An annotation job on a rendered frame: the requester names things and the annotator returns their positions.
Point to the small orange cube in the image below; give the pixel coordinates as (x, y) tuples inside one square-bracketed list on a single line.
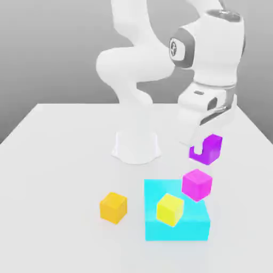
[(113, 208)]

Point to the small magenta cube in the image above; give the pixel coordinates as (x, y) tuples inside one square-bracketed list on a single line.
[(197, 184)]

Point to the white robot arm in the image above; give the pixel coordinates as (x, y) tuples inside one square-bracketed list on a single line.
[(132, 64)]

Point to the small purple cube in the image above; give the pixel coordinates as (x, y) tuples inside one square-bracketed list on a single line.
[(212, 149)]

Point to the large cyan box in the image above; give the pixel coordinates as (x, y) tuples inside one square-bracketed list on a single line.
[(183, 230)]

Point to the small yellow cube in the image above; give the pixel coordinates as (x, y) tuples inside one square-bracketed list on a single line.
[(169, 210)]

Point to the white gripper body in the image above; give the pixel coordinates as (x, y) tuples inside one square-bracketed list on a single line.
[(188, 118)]

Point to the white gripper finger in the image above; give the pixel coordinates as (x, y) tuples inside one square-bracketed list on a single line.
[(198, 143)]

